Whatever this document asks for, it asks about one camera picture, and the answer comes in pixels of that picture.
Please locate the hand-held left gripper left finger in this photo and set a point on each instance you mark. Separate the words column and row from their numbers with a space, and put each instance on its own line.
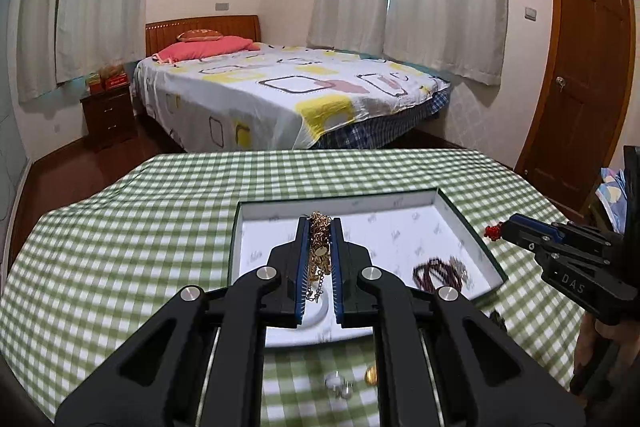
column 300, row 277

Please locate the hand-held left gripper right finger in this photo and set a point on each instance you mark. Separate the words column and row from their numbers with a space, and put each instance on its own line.
column 336, row 277

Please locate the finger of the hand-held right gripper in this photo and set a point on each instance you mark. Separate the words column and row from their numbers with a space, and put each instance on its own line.
column 535, row 226

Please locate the red knotted ornament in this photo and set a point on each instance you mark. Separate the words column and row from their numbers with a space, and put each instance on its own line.
column 493, row 232

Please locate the green box with white lining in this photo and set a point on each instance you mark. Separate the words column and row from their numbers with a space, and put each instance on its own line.
column 390, row 237

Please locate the person's right hand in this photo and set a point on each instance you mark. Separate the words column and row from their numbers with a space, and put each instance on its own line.
column 615, row 347

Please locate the pile of colourful fabrics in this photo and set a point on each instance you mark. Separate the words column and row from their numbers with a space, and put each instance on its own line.
column 612, row 197

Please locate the metal door lock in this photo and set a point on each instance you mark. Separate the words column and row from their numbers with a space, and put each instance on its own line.
column 561, row 84

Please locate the blue plaid bed sheet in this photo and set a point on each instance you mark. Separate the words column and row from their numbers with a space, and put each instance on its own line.
column 380, row 129

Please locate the brown wooden door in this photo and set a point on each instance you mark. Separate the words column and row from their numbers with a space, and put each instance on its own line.
column 580, row 72

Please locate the green checkered tablecloth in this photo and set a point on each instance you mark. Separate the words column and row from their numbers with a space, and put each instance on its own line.
column 125, row 257

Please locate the bed with patterned sheet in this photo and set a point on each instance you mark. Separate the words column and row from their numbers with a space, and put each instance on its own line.
column 250, row 102

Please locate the pink pillow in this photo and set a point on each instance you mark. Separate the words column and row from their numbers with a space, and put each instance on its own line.
column 205, row 48

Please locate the dark wooden nightstand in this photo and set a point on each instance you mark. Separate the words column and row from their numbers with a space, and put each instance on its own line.
column 107, row 117

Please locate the small brown patterned pillow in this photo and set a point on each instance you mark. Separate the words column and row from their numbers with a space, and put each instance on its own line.
column 200, row 35

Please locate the red box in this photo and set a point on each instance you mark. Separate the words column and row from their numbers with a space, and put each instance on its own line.
column 116, row 83

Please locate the wooden bed headboard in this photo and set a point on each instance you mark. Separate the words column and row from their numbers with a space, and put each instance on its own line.
column 200, row 23

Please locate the orange box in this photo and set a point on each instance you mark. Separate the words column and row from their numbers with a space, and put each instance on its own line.
column 95, row 83

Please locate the glass wardrobe sliding door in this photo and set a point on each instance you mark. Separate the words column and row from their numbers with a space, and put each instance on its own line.
column 10, row 147

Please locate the wall light switch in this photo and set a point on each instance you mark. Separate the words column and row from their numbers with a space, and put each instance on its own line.
column 530, row 13

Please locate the wall socket panel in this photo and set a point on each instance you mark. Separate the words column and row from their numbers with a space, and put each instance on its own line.
column 223, row 6

